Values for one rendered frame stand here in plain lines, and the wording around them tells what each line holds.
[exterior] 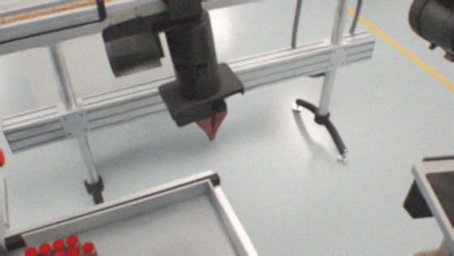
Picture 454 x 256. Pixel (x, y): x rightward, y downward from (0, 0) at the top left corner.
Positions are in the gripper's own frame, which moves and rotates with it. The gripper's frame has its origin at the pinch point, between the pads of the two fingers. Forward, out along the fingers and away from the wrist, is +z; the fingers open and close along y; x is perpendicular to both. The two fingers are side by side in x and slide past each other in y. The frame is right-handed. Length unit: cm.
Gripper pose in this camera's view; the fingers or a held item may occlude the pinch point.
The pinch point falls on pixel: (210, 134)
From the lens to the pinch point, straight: 63.1
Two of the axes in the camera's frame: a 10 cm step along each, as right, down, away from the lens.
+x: 4.0, 6.1, -6.8
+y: -9.1, 3.6, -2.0
